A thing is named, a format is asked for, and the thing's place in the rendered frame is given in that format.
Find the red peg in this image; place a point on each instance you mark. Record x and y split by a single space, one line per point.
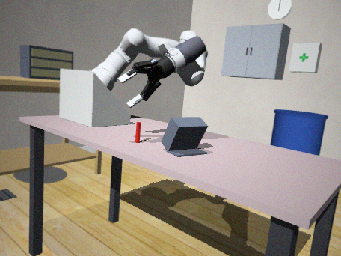
138 131

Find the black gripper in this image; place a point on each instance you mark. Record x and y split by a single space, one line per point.
161 68

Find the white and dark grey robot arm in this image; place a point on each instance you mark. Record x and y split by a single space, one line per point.
190 51

